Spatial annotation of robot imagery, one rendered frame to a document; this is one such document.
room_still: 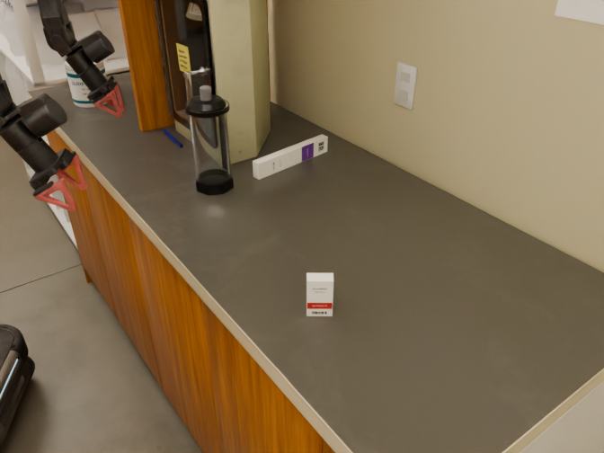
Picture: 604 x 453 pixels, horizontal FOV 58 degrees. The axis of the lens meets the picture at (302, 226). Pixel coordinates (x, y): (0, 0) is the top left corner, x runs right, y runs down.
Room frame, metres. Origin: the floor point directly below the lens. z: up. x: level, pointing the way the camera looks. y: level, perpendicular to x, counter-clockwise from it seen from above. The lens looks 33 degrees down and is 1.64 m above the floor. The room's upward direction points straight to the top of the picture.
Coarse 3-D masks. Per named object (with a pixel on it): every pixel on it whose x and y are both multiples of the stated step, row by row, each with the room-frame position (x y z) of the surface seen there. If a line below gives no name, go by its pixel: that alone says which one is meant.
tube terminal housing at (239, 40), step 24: (216, 0) 1.40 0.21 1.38; (240, 0) 1.44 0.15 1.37; (264, 0) 1.63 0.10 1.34; (216, 24) 1.40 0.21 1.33; (240, 24) 1.44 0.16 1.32; (264, 24) 1.62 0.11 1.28; (216, 48) 1.40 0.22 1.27; (240, 48) 1.44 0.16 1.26; (264, 48) 1.61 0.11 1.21; (216, 72) 1.39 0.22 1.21; (240, 72) 1.44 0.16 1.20; (264, 72) 1.60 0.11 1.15; (240, 96) 1.43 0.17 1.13; (264, 96) 1.58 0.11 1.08; (240, 120) 1.43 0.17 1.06; (264, 120) 1.57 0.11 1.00; (240, 144) 1.43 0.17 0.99
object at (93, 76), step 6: (84, 72) 1.50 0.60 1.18; (90, 72) 1.51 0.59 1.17; (96, 72) 1.52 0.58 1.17; (84, 78) 1.50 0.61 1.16; (90, 78) 1.50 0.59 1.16; (96, 78) 1.51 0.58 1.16; (102, 78) 1.53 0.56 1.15; (108, 78) 1.56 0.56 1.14; (90, 84) 1.51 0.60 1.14; (96, 84) 1.51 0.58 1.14; (102, 84) 1.51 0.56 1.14; (90, 90) 1.52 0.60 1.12; (96, 90) 1.49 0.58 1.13; (102, 90) 1.49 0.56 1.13; (90, 96) 1.48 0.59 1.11
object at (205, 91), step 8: (200, 88) 1.27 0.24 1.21; (208, 88) 1.27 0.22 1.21; (200, 96) 1.27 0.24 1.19; (208, 96) 1.26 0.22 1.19; (216, 96) 1.29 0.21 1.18; (192, 104) 1.25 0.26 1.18; (200, 104) 1.24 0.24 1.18; (208, 104) 1.24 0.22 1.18; (216, 104) 1.25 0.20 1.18; (224, 104) 1.27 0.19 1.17
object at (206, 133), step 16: (192, 112) 1.23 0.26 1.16; (208, 112) 1.22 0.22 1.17; (192, 128) 1.24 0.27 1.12; (208, 128) 1.23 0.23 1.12; (224, 128) 1.25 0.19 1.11; (192, 144) 1.25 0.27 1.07; (208, 144) 1.23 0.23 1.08; (224, 144) 1.25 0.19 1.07; (208, 160) 1.23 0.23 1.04; (224, 160) 1.25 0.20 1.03; (208, 176) 1.23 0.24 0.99; (224, 176) 1.24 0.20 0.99
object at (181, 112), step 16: (160, 0) 1.61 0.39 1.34; (176, 0) 1.52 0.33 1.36; (192, 0) 1.44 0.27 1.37; (160, 16) 1.62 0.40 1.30; (176, 16) 1.53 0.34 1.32; (192, 16) 1.45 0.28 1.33; (176, 32) 1.54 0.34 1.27; (192, 32) 1.46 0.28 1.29; (208, 32) 1.39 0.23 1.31; (176, 48) 1.55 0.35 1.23; (192, 48) 1.46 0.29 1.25; (208, 48) 1.39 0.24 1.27; (176, 64) 1.56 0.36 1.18; (192, 64) 1.47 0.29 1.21; (208, 64) 1.40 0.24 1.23; (176, 80) 1.58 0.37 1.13; (192, 80) 1.48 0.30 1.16; (208, 80) 1.40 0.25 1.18; (176, 96) 1.59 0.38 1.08; (176, 112) 1.60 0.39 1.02
